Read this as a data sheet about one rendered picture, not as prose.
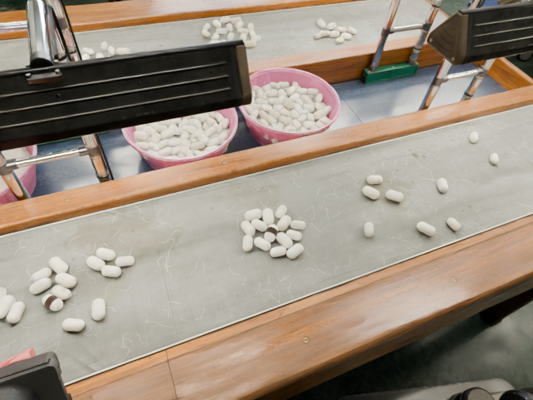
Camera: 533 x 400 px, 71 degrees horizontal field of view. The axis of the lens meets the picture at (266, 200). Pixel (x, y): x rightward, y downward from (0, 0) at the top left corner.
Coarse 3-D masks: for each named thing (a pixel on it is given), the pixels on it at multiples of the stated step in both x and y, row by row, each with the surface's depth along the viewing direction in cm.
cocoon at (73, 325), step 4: (64, 320) 59; (68, 320) 59; (72, 320) 59; (76, 320) 59; (80, 320) 59; (64, 324) 58; (68, 324) 58; (72, 324) 58; (76, 324) 58; (80, 324) 59; (84, 324) 59; (64, 328) 58; (68, 328) 58; (72, 328) 58; (76, 328) 58; (80, 328) 59
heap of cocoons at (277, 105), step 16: (256, 96) 101; (272, 96) 102; (288, 96) 104; (304, 96) 101; (320, 96) 102; (256, 112) 96; (272, 112) 96; (288, 112) 96; (304, 112) 97; (320, 112) 98; (272, 128) 92; (288, 128) 93; (304, 128) 93
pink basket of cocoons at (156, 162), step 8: (224, 112) 95; (232, 112) 92; (232, 120) 92; (128, 128) 88; (232, 128) 90; (128, 136) 86; (232, 136) 86; (224, 144) 84; (144, 152) 80; (208, 152) 82; (216, 152) 84; (152, 160) 83; (160, 160) 82; (168, 160) 80; (176, 160) 80; (184, 160) 80; (192, 160) 82; (160, 168) 86
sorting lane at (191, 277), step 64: (448, 128) 99; (512, 128) 101; (192, 192) 78; (256, 192) 80; (320, 192) 82; (384, 192) 83; (448, 192) 85; (512, 192) 87; (0, 256) 66; (64, 256) 67; (192, 256) 69; (256, 256) 70; (320, 256) 72; (384, 256) 73; (0, 320) 60; (128, 320) 61; (192, 320) 62; (64, 384) 55
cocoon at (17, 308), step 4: (16, 304) 59; (20, 304) 60; (24, 304) 60; (12, 308) 59; (16, 308) 59; (20, 308) 59; (24, 308) 60; (12, 312) 59; (16, 312) 59; (20, 312) 59; (8, 316) 58; (12, 316) 58; (16, 316) 58; (20, 316) 59; (8, 320) 58; (12, 320) 58; (16, 320) 59
